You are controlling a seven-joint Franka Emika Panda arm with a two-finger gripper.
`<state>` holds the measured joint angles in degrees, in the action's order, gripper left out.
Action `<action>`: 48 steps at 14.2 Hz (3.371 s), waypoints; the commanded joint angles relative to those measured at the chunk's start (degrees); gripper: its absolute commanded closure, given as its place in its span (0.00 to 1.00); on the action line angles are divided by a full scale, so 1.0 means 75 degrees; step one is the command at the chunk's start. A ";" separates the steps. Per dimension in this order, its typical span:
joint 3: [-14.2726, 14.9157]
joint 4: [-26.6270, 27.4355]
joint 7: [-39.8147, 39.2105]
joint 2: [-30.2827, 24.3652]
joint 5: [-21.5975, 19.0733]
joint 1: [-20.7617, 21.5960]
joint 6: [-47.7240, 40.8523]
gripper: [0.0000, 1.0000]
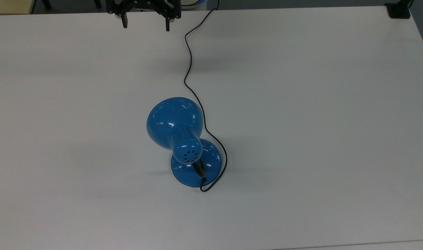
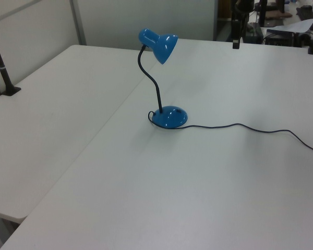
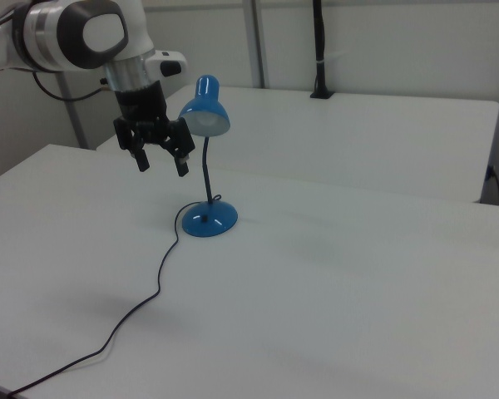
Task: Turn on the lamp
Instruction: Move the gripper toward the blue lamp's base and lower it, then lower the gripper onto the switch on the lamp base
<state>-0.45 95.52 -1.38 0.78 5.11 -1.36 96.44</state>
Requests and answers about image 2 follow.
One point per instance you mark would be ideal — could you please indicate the black vertical pole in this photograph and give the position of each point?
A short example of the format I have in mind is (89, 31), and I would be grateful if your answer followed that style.
(262, 11)

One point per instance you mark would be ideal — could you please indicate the grey metal partition post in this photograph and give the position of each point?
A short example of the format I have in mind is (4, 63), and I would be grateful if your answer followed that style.
(78, 22)

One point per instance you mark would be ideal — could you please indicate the blue gooseneck desk lamp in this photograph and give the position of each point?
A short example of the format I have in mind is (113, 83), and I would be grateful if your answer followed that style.
(166, 45)

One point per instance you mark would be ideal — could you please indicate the black equipment box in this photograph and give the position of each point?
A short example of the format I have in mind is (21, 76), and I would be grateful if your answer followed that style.
(279, 37)

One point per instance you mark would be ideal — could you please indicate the white paper sheet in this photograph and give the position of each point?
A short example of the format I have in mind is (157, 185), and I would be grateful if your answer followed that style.
(297, 25)

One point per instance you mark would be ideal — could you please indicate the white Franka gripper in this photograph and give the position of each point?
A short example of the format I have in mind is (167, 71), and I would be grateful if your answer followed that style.
(240, 9)

